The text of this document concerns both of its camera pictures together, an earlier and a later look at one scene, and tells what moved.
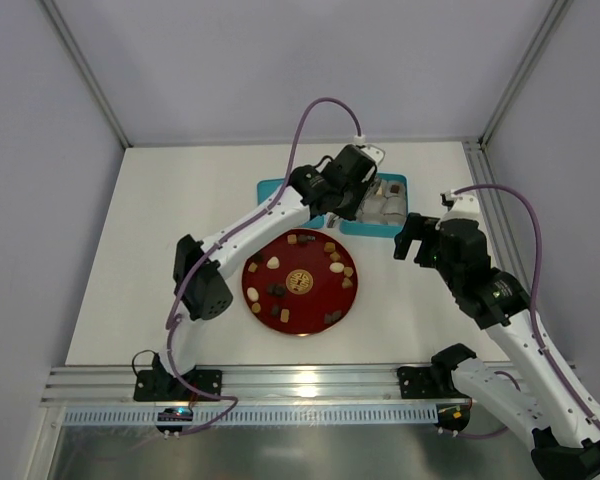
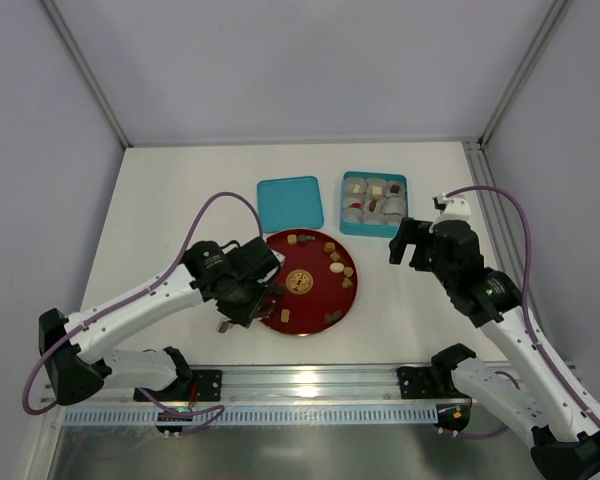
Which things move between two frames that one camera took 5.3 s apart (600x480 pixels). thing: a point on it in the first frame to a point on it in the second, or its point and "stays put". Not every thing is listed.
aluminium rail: x=243 y=385 stays put
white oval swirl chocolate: x=336 y=267 stays put
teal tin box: x=384 y=211 stays put
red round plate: x=301 y=282 stays put
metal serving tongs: x=333 y=221 to x=222 y=324
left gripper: x=362 y=201 to x=253 y=307
